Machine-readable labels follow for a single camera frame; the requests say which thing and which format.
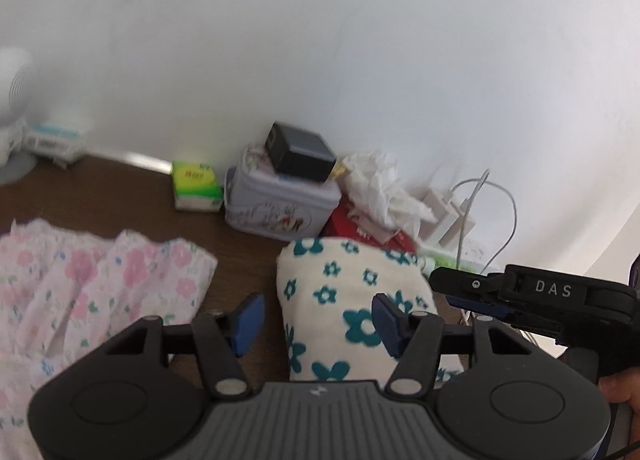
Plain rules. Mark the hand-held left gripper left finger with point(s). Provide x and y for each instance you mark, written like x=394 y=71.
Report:
x=248 y=322

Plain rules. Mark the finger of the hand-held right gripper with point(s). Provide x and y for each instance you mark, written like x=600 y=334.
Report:
x=480 y=305
x=467 y=284

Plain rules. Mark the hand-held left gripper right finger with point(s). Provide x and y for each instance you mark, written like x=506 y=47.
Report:
x=387 y=325

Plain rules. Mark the cream teal-flower garment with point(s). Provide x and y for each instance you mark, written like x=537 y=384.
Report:
x=340 y=290

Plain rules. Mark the person's right hand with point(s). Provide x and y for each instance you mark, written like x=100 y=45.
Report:
x=625 y=390

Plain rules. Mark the light green tube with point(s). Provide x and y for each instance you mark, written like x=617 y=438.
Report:
x=442 y=262

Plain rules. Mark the white charger plug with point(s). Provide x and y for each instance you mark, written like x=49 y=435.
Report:
x=434 y=212
x=457 y=225

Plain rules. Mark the printed metal tin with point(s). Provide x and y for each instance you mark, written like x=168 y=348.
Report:
x=275 y=210

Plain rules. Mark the green tissue packet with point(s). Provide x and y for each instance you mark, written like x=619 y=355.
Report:
x=196 y=186

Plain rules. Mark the pink floral garment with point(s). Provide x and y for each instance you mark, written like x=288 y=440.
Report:
x=100 y=280

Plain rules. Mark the black power adapter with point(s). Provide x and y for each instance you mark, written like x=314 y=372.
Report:
x=300 y=152

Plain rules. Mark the white small gadget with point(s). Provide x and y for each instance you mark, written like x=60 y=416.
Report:
x=55 y=142

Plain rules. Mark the white round robot figurine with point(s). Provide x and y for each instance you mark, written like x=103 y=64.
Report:
x=12 y=99

